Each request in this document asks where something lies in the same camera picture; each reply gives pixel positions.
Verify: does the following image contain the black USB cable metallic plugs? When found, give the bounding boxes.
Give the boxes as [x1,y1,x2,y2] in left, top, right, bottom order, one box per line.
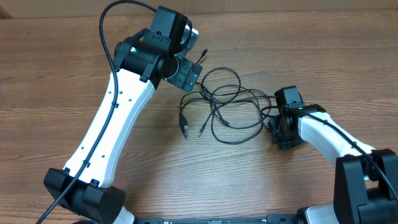
[198,67,276,145]

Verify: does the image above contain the black thin USB cable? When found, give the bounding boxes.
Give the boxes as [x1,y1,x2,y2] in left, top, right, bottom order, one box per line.
[210,88,276,146]

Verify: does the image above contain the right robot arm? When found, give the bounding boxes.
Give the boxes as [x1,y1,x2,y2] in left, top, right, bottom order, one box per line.
[268,86,397,224]

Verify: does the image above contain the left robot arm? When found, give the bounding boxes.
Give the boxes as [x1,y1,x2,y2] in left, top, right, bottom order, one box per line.
[44,6,202,223]

